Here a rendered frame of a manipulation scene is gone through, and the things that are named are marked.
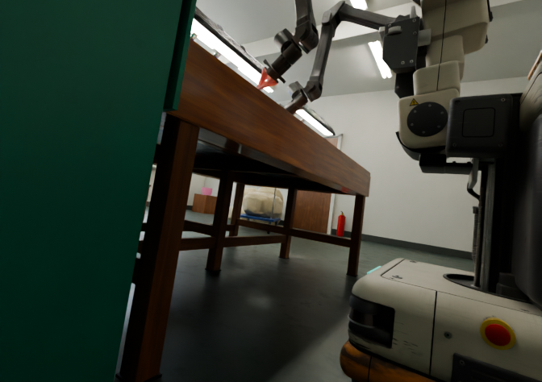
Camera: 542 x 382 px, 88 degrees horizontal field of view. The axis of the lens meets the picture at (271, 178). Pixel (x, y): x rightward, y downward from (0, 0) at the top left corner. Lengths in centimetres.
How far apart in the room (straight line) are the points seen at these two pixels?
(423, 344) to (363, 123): 558
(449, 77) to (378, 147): 496
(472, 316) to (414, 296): 10
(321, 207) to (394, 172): 158
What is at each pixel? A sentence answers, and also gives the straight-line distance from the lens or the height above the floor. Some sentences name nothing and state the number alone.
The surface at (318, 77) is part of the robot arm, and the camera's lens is 139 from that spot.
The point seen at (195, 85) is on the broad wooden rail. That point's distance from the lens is 71.
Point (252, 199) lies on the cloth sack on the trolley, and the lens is 428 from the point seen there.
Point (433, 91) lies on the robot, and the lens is 97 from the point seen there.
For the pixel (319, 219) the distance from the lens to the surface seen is 599.
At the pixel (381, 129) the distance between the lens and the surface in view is 600.
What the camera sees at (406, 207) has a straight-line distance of 564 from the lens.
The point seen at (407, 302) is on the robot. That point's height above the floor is 25.
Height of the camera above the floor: 42
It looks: 5 degrees up
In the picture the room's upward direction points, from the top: 8 degrees clockwise
